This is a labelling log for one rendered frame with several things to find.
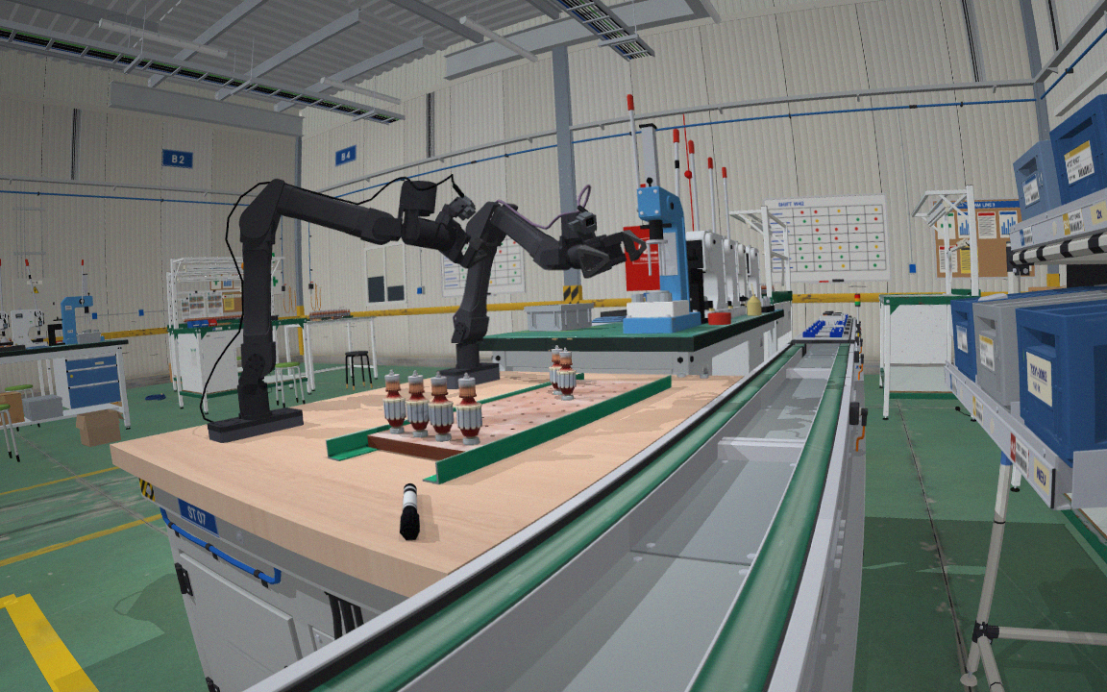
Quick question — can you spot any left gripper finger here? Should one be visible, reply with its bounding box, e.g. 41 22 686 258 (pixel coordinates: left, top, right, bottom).
577 245 610 279
622 230 646 261

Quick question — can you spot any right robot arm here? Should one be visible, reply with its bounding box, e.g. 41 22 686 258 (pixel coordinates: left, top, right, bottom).
207 179 437 433

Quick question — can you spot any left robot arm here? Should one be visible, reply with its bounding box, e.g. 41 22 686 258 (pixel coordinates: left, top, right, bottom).
436 202 597 376

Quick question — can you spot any brown cardboard box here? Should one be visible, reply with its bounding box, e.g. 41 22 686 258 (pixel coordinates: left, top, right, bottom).
76 409 125 447

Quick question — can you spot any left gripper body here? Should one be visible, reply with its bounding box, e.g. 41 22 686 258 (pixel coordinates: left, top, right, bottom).
577 233 627 275

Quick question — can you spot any white workbench with pegboard shelf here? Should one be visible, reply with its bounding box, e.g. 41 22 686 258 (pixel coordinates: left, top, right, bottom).
170 257 311 414

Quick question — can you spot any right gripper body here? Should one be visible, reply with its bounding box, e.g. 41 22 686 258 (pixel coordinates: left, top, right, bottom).
428 196 477 268

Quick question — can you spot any green and grey conveyor belt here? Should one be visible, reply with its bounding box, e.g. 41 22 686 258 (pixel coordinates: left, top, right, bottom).
244 343 868 692

